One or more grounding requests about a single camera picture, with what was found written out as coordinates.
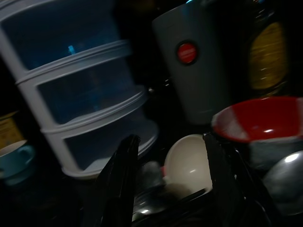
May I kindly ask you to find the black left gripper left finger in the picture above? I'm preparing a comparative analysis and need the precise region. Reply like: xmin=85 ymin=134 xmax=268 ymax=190
xmin=82 ymin=134 xmax=142 ymax=227

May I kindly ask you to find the white three-tier drawer tower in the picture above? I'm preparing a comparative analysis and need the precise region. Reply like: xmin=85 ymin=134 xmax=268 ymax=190
xmin=0 ymin=0 xmax=159 ymax=181

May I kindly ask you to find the red bowl with grey outside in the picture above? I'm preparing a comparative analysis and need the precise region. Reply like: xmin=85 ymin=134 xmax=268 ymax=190
xmin=211 ymin=96 xmax=303 ymax=171

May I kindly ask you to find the cream plastic ladle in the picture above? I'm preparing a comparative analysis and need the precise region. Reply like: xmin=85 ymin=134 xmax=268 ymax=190
xmin=160 ymin=133 xmax=213 ymax=192

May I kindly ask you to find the light blue cup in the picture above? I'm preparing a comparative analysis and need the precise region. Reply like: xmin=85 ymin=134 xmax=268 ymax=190
xmin=0 ymin=144 xmax=36 ymax=186

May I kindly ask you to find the grey canister with red button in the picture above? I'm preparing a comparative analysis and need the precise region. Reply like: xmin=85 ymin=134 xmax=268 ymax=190
xmin=151 ymin=0 xmax=234 ymax=125

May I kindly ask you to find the dark jar with yellow label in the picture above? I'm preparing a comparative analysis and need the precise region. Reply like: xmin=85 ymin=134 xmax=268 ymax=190
xmin=243 ymin=7 xmax=293 ymax=97

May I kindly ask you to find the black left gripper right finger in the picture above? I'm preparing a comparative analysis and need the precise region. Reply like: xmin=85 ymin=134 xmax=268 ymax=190
xmin=202 ymin=132 xmax=282 ymax=227

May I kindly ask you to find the yellow printed carton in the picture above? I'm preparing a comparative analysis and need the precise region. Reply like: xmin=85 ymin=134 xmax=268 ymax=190
xmin=0 ymin=111 xmax=27 ymax=149

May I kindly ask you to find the shiny metal bowl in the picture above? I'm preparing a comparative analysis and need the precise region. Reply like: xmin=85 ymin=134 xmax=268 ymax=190
xmin=261 ymin=150 xmax=303 ymax=213

